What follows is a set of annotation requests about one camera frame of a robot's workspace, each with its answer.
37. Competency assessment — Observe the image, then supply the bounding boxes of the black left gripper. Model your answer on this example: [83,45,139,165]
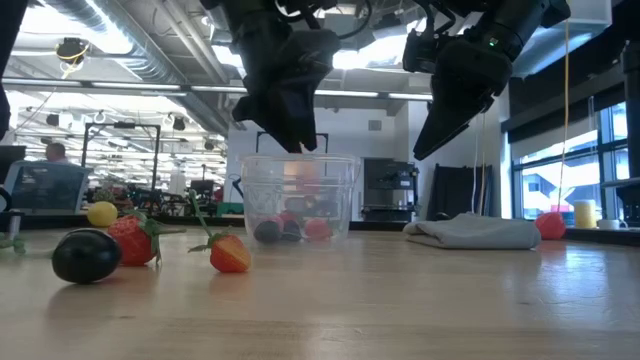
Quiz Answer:
[232,19,343,154]

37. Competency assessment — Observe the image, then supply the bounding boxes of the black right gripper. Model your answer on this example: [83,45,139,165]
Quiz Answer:
[413,36,514,162]

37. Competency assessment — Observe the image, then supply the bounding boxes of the clear plastic tupperware container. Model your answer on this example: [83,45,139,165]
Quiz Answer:
[238,152,362,250]

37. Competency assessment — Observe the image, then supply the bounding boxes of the dark round grape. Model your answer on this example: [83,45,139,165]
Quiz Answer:
[253,220,283,245]

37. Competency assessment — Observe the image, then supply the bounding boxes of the orange-red long-stemmed strawberry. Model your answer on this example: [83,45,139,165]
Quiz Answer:
[187,189,253,275]

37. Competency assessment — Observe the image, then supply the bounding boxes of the large red strawberry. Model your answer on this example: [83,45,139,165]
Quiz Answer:
[107,209,188,268]

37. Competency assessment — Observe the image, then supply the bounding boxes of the large black plum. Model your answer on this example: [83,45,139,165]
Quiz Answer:
[51,228,123,285]

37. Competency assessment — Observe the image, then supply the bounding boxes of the black panel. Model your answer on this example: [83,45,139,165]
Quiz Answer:
[430,162,494,220]

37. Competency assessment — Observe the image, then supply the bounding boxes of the black robot station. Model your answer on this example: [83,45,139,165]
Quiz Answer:
[362,157,421,222]

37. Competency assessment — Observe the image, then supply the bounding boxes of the green box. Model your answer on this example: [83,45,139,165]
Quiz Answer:
[216,201,245,217]

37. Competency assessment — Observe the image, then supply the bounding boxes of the folded grey cloth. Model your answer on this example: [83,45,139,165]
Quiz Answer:
[402,212,542,251]

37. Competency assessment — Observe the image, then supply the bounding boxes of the long ceiling light bar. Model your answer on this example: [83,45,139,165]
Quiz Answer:
[0,77,435,101]

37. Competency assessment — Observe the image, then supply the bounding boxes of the red round fruit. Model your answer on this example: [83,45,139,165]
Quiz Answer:
[534,211,569,241]

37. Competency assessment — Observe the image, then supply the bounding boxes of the yellow cup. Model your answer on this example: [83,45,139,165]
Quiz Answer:
[573,198,598,230]

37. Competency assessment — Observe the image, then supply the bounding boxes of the small spiky green plant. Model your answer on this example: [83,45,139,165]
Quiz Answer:
[92,185,117,204]

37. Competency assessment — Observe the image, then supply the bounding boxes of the yellow lemon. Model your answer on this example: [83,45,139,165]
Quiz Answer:
[86,201,120,229]

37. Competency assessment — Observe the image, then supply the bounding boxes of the person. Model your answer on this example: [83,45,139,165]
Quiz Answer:
[43,142,71,166]

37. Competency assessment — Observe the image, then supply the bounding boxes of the blue-grey office chair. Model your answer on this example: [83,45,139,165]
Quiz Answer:
[2,160,95,215]

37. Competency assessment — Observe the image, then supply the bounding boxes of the black rig with camera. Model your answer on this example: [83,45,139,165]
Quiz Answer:
[255,129,330,160]

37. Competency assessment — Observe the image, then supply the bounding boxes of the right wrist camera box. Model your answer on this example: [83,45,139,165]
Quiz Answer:
[402,28,451,75]

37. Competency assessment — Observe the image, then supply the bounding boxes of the yellow hanging cord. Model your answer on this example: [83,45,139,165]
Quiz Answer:
[556,19,571,214]

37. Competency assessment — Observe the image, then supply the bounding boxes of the black aluminium table frame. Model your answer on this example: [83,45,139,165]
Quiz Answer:
[0,212,640,247]

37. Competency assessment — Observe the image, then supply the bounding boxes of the black metal frame rig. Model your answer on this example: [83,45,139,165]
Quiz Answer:
[79,122,162,214]

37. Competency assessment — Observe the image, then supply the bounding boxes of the hanging black cable reel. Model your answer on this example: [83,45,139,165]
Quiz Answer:
[54,37,91,66]

